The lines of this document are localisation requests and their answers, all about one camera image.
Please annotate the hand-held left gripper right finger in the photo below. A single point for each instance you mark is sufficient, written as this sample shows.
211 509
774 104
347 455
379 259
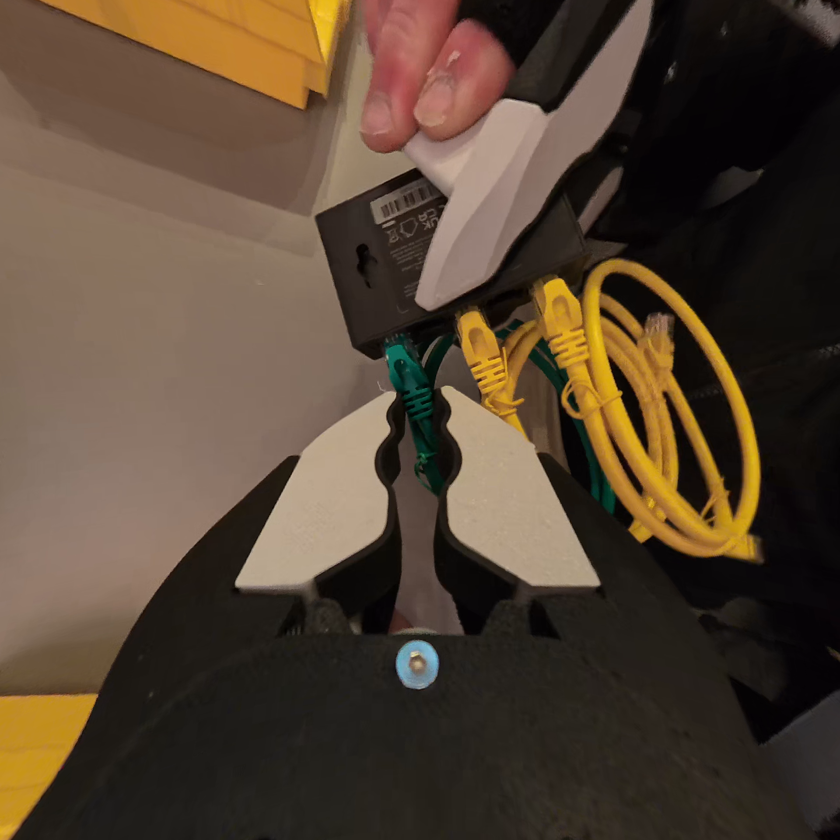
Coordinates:
512 512

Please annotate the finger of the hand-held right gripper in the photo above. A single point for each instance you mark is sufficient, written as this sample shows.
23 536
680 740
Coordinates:
600 197
499 197

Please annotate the person's dark clothing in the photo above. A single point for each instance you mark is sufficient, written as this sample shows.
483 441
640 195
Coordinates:
787 262

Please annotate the black network switch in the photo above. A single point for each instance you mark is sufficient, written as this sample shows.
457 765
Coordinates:
367 289

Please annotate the yellow plastic bin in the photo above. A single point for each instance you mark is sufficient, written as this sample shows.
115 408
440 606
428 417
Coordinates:
229 39
33 754

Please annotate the person's right hand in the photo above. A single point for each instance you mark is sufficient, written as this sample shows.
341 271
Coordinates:
407 65

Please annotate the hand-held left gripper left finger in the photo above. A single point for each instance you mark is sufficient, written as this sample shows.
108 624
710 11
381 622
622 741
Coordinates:
321 512

